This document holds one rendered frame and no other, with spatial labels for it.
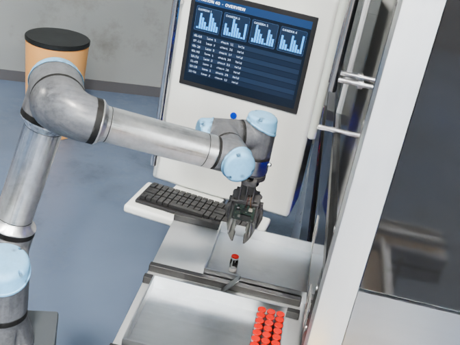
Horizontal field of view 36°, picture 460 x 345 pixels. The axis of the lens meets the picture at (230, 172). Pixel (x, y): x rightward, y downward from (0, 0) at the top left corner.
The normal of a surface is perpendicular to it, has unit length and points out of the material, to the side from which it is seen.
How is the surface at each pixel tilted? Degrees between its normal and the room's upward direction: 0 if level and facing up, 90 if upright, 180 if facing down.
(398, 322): 90
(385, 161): 90
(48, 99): 62
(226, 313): 0
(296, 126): 90
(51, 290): 0
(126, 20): 90
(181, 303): 0
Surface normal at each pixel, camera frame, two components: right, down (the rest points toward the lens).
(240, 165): 0.25, 0.46
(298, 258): 0.17, -0.89
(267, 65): -0.29, 0.37
